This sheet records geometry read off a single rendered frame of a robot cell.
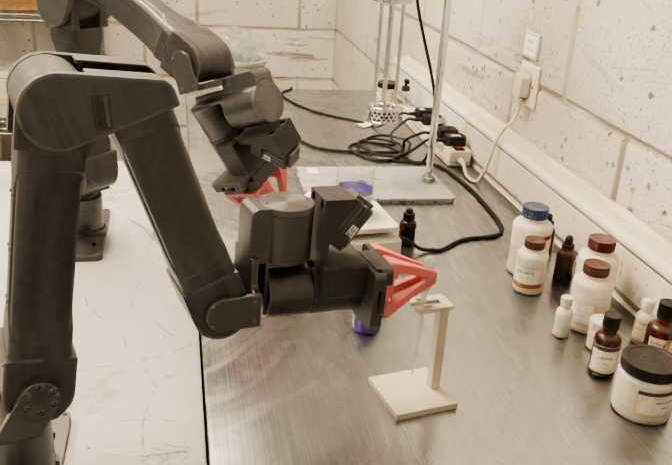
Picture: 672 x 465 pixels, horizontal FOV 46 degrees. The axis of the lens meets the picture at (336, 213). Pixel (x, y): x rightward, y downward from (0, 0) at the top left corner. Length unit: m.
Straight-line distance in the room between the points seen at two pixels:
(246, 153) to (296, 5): 2.53
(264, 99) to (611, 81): 0.62
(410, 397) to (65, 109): 0.53
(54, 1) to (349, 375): 0.67
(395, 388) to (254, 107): 0.39
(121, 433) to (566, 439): 0.49
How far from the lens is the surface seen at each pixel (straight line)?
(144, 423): 0.92
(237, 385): 0.97
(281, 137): 1.03
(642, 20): 1.33
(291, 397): 0.95
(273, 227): 0.77
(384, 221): 1.23
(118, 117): 0.66
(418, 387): 0.98
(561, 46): 1.56
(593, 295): 1.15
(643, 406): 1.00
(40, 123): 0.66
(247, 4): 3.55
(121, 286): 1.20
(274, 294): 0.80
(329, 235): 0.79
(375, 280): 0.80
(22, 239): 0.71
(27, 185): 0.69
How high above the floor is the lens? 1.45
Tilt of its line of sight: 22 degrees down
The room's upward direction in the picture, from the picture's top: 4 degrees clockwise
